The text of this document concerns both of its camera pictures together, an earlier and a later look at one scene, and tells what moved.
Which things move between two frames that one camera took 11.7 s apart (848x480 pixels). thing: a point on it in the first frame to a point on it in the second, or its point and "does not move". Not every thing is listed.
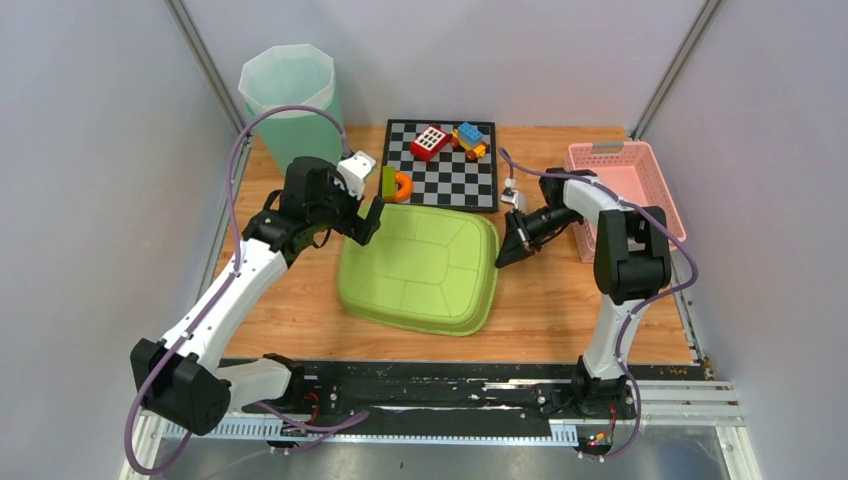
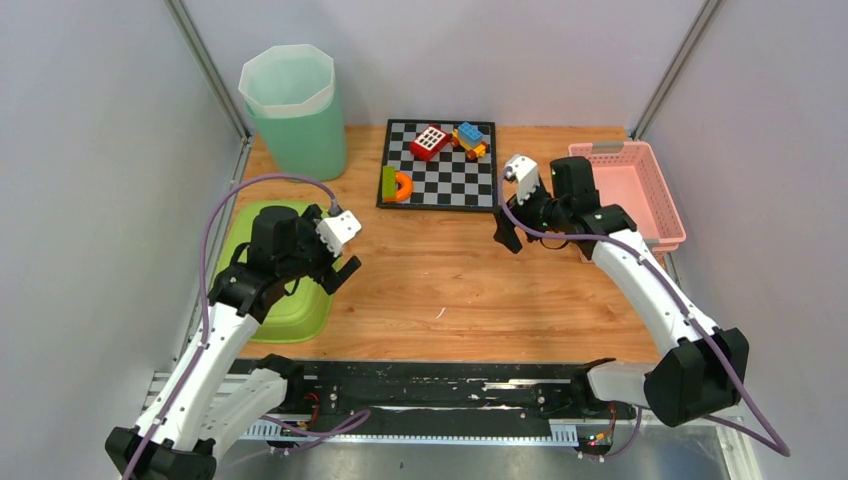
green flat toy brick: [389, 182] does not move
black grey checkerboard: [449, 179] does not move
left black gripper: [355, 226] to [327, 275]
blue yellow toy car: [469, 139] does not move
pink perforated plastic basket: [628, 170] does not move
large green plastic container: [431, 268] to [294, 316]
